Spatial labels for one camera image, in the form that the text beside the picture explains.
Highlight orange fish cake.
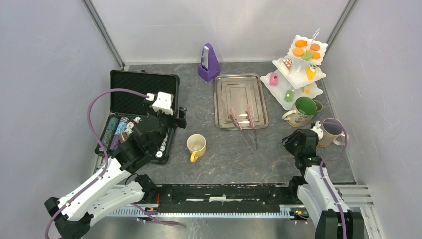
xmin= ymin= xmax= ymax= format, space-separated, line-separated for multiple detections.
xmin=294 ymin=39 xmax=308 ymax=48
xmin=311 ymin=51 xmax=321 ymax=60

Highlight purple metronome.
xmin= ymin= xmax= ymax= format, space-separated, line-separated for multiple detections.
xmin=197 ymin=43 xmax=221 ymax=82

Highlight steel serving tray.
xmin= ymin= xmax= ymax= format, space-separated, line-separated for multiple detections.
xmin=214 ymin=73 xmax=269 ymax=130

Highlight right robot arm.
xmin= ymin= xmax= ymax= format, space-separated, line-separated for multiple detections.
xmin=282 ymin=129 xmax=364 ymax=239

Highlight yellow rectangular cake bar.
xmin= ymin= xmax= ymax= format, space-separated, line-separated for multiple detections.
xmin=302 ymin=85 xmax=310 ymax=94

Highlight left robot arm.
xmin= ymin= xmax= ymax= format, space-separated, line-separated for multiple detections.
xmin=44 ymin=107 xmax=187 ymax=239

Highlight pink steel tongs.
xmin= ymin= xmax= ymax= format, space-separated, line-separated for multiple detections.
xmin=230 ymin=104 xmax=258 ymax=151

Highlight black poker chip case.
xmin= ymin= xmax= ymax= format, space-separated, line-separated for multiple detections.
xmin=100 ymin=70 xmax=180 ymax=155

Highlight yellow cake slice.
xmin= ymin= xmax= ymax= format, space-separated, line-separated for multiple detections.
xmin=306 ymin=64 xmax=318 ymax=81

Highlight green interior mushroom mug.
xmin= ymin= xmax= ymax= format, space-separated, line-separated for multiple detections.
xmin=282 ymin=97 xmax=317 ymax=127

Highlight pink cake piece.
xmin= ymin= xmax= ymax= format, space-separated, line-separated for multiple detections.
xmin=269 ymin=72 xmax=278 ymax=87

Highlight green macaron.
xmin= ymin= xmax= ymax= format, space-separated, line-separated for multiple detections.
xmin=301 ymin=51 xmax=313 ymax=60

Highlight white cable duct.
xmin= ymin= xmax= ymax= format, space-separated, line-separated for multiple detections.
xmin=77 ymin=184 xmax=373 ymax=219

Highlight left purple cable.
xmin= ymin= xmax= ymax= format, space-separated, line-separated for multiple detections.
xmin=44 ymin=88 xmax=149 ymax=239

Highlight small orange macaron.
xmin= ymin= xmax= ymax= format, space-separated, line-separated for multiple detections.
xmin=310 ymin=43 xmax=320 ymax=51

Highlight pink mug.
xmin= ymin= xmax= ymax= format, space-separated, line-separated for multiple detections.
xmin=318 ymin=118 xmax=348 ymax=147

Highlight cream yellow-handled mug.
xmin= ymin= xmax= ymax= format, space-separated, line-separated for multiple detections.
xmin=186 ymin=134 xmax=207 ymax=163

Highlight green swirl roll cake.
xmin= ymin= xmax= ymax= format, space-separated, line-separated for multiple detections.
xmin=284 ymin=89 xmax=295 ymax=102

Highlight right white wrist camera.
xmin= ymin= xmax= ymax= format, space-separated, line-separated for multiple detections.
xmin=310 ymin=121 xmax=324 ymax=140

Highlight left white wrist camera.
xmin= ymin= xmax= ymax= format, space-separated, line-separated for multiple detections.
xmin=145 ymin=92 xmax=174 ymax=115

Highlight orange sandwich cookie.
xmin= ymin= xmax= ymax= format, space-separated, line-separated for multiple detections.
xmin=292 ymin=47 xmax=305 ymax=57

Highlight layered strawberry cake slice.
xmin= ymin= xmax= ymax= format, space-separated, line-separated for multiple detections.
xmin=282 ymin=58 xmax=292 ymax=73

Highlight white three-tier cake stand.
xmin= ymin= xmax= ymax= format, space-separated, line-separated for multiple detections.
xmin=260 ymin=29 xmax=328 ymax=110

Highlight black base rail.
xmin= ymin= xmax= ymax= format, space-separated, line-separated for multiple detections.
xmin=136 ymin=175 xmax=301 ymax=214

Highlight small grey-green mug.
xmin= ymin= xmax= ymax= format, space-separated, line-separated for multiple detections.
xmin=313 ymin=100 xmax=324 ymax=119

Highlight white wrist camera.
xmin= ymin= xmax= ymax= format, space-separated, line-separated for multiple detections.
xmin=310 ymin=121 xmax=324 ymax=140
xmin=145 ymin=92 xmax=174 ymax=115

